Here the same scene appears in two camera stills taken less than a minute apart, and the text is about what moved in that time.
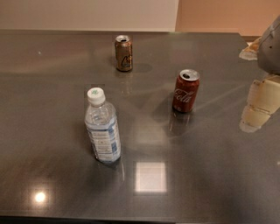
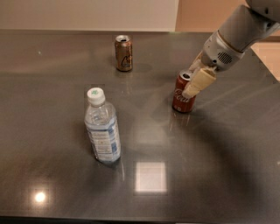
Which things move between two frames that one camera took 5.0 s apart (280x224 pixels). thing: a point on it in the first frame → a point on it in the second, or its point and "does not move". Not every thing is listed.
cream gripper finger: [250, 52] → [197, 64]
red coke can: [185, 90] does not move
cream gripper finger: [263, 101] → [200, 80]
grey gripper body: [270, 51] → [219, 53]
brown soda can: [123, 52] does not move
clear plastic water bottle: [101, 121] does not move
